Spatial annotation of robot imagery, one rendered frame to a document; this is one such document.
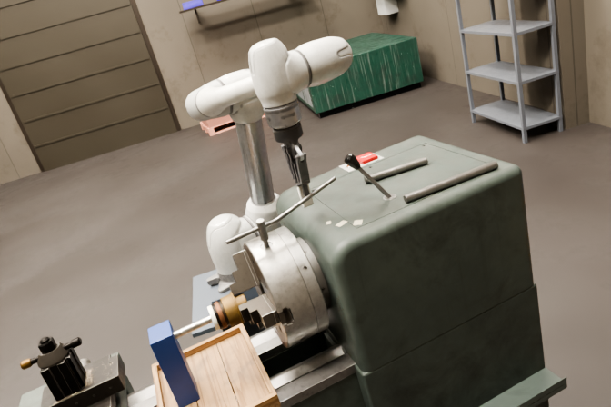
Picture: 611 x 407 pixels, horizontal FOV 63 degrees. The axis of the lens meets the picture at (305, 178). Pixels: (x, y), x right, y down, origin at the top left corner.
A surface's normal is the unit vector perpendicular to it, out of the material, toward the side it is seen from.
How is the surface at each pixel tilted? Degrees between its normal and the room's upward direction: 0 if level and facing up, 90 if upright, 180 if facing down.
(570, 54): 90
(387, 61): 90
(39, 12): 90
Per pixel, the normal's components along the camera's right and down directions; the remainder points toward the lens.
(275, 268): 0.04, -0.54
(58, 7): 0.20, 0.31
